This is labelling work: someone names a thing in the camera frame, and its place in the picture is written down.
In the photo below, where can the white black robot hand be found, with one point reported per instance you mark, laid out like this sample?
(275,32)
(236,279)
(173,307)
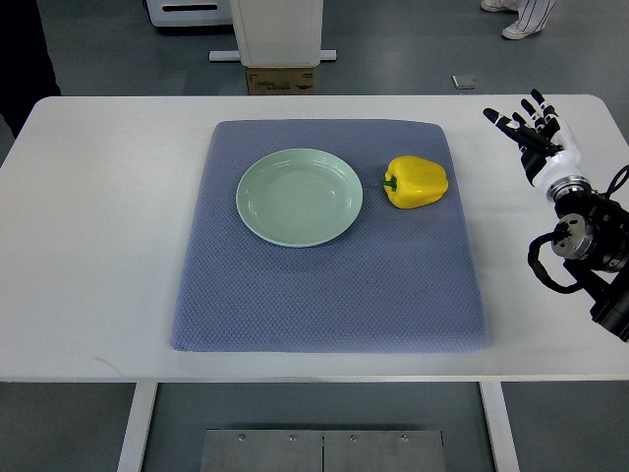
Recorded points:
(549,151)

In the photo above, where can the yellow bell pepper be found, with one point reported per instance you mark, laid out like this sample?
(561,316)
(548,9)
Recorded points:
(412,181)

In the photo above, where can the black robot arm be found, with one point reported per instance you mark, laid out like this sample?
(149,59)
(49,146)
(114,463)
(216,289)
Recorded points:
(591,237)

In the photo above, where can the grey floor plate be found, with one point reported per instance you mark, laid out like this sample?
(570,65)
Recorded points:
(465,82)

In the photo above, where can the light green plate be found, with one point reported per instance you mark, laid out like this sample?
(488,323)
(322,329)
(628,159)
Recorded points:
(299,197)

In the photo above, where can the person in striped trousers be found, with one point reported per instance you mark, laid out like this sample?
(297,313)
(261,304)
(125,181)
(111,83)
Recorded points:
(532,15)

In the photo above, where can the blue quilted mat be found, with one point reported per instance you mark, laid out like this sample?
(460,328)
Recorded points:
(397,281)

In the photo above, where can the cardboard box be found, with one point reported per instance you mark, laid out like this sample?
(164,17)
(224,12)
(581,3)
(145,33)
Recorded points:
(280,81)

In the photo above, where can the right white table leg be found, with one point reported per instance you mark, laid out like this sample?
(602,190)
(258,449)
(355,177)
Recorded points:
(498,427)

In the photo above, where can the white table leg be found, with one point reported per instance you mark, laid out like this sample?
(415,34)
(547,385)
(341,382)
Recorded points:
(498,427)
(137,429)

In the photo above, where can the white machine base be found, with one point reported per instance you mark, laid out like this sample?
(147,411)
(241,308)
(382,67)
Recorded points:
(183,14)

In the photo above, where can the left white table leg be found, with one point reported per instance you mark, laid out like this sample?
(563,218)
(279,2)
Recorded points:
(137,429)

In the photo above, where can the person in dark clothes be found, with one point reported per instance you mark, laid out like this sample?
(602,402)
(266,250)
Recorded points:
(27,73)

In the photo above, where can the white pedestal column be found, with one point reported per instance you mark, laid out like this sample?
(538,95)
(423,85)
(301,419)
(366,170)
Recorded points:
(276,34)

